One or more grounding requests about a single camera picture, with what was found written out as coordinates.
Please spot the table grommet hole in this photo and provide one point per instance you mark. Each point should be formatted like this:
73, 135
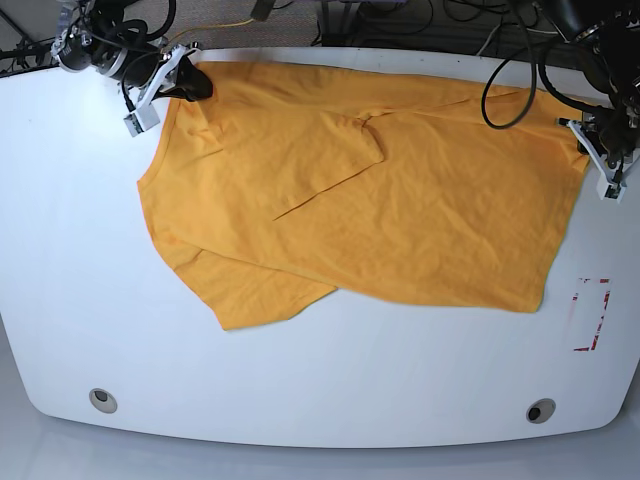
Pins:
103, 401
540, 411

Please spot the yellow T-shirt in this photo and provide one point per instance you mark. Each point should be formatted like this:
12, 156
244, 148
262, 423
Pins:
294, 181

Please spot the red tape rectangle marking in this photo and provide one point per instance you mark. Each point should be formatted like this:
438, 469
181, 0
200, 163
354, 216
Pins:
587, 313

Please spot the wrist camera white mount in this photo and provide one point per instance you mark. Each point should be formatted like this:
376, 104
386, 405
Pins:
142, 115
611, 184

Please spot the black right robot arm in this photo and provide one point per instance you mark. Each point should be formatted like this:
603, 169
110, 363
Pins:
97, 34

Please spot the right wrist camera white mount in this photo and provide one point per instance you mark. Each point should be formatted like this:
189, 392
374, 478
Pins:
142, 115

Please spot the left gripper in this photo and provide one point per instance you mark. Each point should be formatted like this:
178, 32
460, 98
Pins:
614, 132

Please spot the left table grommet hole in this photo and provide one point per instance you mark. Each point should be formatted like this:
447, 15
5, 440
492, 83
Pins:
103, 401

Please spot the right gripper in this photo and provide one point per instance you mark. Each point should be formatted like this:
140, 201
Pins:
191, 83

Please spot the right table grommet hole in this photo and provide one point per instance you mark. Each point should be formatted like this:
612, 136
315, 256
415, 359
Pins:
540, 411

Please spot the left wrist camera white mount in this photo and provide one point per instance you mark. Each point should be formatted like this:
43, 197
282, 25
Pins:
611, 184

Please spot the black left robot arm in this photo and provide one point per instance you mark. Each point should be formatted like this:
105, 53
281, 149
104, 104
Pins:
605, 36

